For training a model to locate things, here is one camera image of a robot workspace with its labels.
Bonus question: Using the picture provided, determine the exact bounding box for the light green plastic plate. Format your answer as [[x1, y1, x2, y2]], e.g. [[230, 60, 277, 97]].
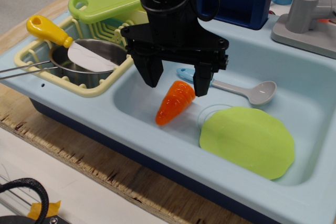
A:
[[199, 106, 295, 180]]

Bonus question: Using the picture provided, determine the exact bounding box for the yellow masking tape piece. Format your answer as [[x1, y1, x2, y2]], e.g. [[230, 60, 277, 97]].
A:
[[27, 200, 61, 221]]

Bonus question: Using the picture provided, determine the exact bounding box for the cream plastic dish rack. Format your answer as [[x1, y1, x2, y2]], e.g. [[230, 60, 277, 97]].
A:
[[14, 10, 148, 97]]

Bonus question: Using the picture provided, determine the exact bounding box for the black braided cable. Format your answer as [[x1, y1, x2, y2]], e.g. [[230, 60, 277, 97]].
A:
[[0, 178, 50, 224]]

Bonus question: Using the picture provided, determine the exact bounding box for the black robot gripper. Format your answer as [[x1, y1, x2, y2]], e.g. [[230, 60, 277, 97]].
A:
[[121, 0, 229, 97]]

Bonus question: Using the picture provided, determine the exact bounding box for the grey spoon with blue handle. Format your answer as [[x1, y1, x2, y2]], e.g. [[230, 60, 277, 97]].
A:
[[176, 68, 278, 105]]

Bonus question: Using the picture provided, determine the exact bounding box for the light blue toy sink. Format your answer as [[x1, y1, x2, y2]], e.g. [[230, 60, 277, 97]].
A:
[[1, 15, 335, 223]]

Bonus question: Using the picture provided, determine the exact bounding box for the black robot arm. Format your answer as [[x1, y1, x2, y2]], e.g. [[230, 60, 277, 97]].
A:
[[121, 0, 229, 97]]

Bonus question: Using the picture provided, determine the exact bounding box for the stainless steel pot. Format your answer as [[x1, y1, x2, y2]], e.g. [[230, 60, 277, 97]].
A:
[[0, 38, 128, 89]]

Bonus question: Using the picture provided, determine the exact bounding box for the yellow handled toy knife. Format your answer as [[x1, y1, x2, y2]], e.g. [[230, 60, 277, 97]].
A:
[[26, 15, 126, 72]]

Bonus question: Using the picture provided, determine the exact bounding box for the grey toy faucet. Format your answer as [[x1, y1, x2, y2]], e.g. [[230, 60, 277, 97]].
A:
[[271, 0, 335, 59]]

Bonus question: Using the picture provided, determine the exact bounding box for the orange plastic toy carrot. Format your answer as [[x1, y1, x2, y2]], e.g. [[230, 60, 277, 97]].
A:
[[155, 81, 196, 126]]

